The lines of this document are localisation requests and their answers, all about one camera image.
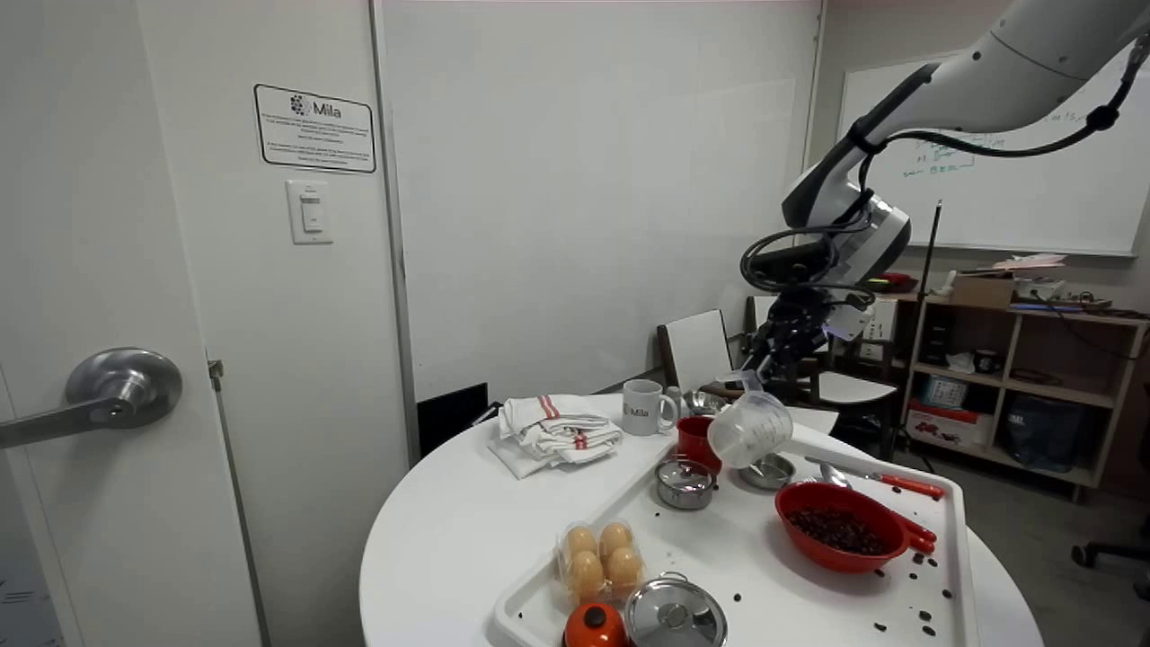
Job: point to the small steel pan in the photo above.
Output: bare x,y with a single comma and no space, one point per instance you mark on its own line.
685,497

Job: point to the steel bowl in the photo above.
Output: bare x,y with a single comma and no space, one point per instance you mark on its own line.
718,396

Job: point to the clear egg carton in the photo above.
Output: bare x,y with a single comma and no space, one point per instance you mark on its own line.
602,554

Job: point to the brown egg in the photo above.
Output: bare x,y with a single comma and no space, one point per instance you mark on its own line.
624,565
616,538
582,542
586,573

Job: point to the wooden shelf unit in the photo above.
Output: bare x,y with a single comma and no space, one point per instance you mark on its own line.
1020,328

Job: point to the dark beans heap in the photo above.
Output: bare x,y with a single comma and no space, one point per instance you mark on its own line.
845,529

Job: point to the white light switch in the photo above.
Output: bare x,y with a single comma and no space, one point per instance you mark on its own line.
312,213

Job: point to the steel pot with lid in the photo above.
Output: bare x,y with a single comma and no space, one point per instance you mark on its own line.
685,469

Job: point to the red bowl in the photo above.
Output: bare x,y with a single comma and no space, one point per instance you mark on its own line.
840,559

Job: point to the white wall sign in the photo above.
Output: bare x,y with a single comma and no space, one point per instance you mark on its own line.
316,127

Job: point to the black box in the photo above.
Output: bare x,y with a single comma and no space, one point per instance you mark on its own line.
455,420

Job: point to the large wall whiteboard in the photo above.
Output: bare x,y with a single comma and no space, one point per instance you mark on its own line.
1020,199

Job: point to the white mug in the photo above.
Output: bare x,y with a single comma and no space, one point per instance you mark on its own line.
644,409

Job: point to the red cup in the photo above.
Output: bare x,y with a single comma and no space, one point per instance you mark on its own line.
700,440

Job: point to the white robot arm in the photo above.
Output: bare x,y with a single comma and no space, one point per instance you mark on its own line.
1020,58

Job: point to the steel salt shaker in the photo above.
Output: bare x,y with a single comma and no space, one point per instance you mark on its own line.
687,405

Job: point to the leaning white panel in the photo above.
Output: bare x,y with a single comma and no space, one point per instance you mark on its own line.
700,349

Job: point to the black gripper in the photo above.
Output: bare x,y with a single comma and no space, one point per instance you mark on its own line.
796,324

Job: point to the white plastic tray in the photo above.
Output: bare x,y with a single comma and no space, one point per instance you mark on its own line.
741,561

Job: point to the white red striped towel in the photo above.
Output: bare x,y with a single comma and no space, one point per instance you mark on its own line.
542,438

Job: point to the cardboard box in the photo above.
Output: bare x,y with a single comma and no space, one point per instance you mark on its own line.
983,288

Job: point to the clear plastic jug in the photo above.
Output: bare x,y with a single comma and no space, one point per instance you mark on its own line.
753,428

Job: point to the black tripod pole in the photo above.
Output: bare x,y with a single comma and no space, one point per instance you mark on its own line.
929,276

